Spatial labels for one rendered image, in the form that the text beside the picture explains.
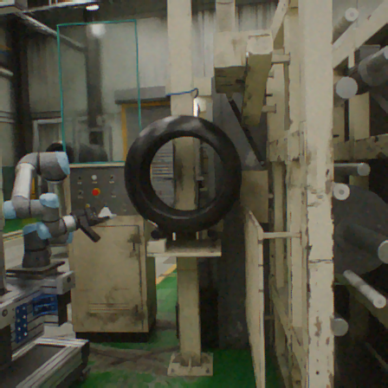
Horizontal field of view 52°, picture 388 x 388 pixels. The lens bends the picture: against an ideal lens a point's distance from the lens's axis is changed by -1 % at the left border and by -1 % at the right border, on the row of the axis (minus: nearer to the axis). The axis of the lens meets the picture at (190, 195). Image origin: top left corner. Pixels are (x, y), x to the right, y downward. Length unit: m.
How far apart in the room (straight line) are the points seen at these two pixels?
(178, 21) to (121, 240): 1.44
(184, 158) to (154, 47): 10.02
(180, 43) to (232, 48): 0.71
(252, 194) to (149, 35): 10.40
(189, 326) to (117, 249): 0.74
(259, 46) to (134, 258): 1.70
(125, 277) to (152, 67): 9.74
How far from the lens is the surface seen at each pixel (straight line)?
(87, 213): 1.87
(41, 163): 2.08
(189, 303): 2.46
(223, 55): 1.75
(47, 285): 2.29
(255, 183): 2.25
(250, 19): 11.80
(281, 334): 2.49
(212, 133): 1.94
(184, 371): 2.59
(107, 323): 2.99
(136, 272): 2.82
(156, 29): 12.36
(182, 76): 2.38
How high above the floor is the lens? 1.23
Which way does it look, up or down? 4 degrees down
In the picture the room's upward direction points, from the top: 2 degrees counter-clockwise
